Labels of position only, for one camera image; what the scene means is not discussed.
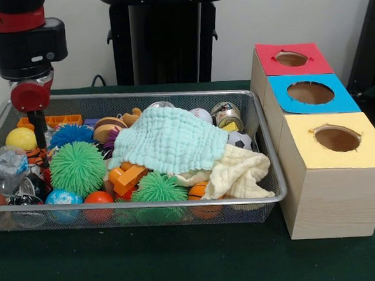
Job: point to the blue spiky rubber ball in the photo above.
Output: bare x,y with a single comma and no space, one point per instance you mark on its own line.
71,135

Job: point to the green spiky rubber ball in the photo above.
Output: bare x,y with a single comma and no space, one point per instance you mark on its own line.
158,188
77,169

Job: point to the orange striped tiger plush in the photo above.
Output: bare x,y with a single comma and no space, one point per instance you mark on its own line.
34,157

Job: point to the mint green cloth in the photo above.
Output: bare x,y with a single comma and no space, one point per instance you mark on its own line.
171,141

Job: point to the silver mesh bin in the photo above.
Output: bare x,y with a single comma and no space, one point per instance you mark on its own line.
236,215

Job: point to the black and white soccer ball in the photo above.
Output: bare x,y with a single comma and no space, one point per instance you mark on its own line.
241,141

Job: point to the orange toy building block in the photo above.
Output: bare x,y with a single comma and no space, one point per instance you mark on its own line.
62,120
129,179

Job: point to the white toy baseball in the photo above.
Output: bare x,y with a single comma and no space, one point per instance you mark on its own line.
202,114

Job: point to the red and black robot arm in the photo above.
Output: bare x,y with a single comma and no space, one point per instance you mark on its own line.
25,39

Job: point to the cream cloth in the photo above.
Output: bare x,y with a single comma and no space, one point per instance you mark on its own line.
240,175

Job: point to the black can with silver top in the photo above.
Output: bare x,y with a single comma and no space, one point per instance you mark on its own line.
34,187

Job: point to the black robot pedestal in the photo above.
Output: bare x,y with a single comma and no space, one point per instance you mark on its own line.
168,36

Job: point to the wooden box with three holes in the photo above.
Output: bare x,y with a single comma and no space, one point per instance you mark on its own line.
337,201

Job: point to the yellow ball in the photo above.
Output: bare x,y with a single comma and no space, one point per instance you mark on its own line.
20,138

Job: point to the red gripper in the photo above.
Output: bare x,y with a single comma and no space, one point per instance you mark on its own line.
30,96

